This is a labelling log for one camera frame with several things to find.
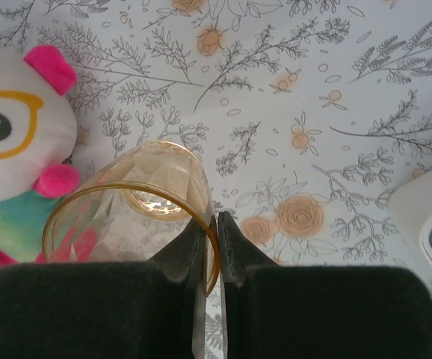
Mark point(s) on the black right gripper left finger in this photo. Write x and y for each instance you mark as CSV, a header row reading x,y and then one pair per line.
x,y
89,314

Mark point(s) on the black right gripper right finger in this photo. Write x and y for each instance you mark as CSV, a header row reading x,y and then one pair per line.
x,y
332,314

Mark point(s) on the pale amber faceted glass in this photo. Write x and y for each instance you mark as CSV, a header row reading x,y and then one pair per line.
x,y
156,164

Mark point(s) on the plush toy with glasses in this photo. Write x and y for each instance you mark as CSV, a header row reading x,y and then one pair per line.
x,y
14,157

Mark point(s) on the white and grey tissue box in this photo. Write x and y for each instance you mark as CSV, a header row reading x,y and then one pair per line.
x,y
418,209

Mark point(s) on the floral print tablecloth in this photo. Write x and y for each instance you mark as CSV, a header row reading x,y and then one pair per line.
x,y
276,112

